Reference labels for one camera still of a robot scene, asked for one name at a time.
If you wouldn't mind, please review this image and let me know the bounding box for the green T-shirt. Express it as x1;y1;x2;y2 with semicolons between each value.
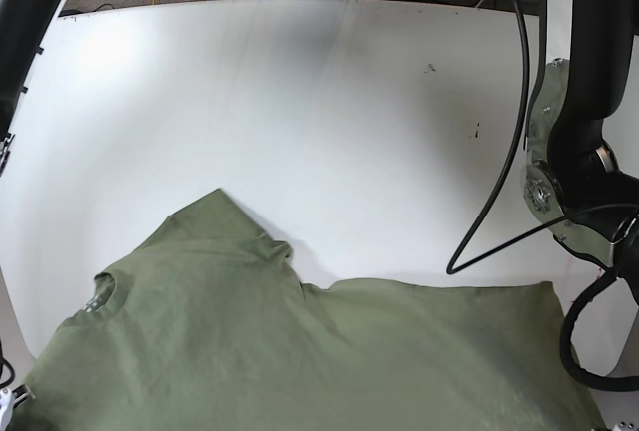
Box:
10;191;604;430

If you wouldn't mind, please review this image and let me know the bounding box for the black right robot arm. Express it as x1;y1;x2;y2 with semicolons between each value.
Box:
1;0;63;167

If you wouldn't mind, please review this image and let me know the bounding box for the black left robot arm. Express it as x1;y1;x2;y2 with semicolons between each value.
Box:
511;0;638;392

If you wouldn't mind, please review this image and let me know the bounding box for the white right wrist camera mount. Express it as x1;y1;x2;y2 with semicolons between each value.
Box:
1;384;34;413

